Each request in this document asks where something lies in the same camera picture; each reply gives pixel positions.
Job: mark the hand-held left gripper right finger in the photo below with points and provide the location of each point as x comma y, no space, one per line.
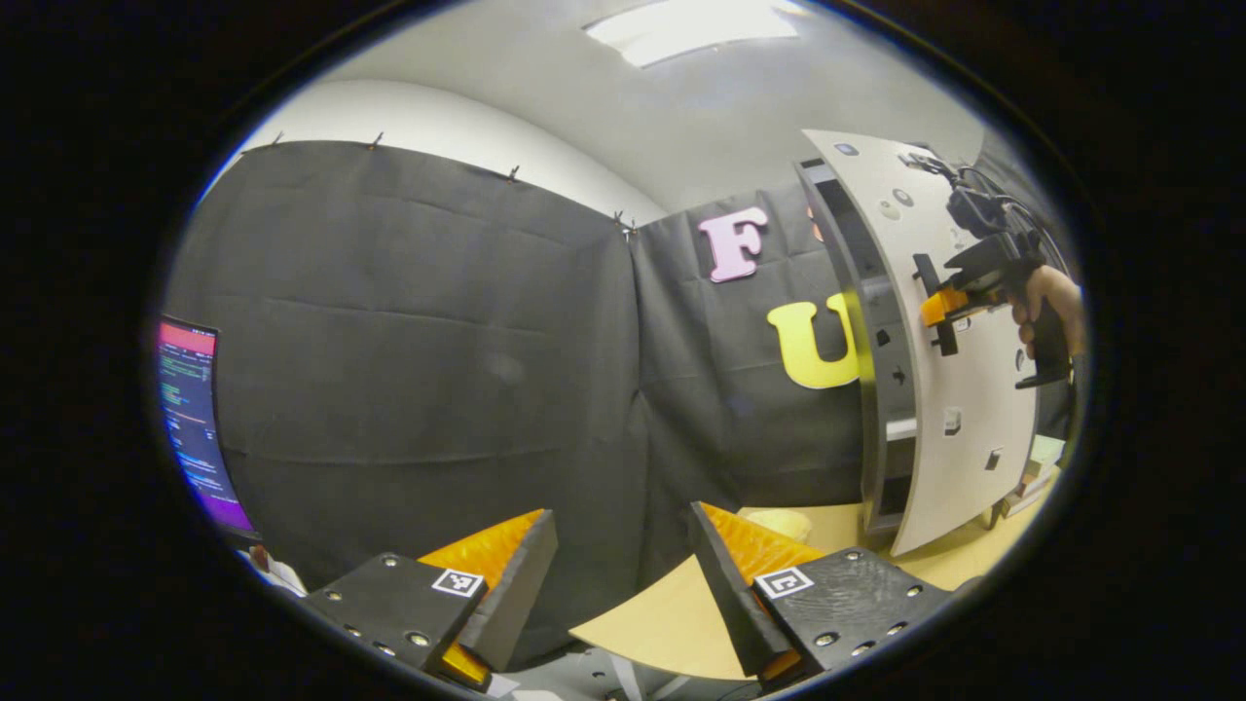
730,604

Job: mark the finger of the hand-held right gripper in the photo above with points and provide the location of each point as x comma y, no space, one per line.
942,307

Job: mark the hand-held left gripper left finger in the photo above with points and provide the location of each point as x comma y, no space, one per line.
516,604

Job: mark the grey cabinet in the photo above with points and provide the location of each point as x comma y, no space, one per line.
876,321

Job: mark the green book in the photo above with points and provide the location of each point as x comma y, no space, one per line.
1046,453

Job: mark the grey book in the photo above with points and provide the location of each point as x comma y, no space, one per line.
1022,498

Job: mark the white papers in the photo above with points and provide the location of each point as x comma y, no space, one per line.
277,574

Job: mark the black backdrop cloth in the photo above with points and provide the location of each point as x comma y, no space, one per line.
419,370

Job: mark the computer monitor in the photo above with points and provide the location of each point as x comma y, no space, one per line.
190,419

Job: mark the large ceiling light panel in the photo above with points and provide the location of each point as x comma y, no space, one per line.
691,27

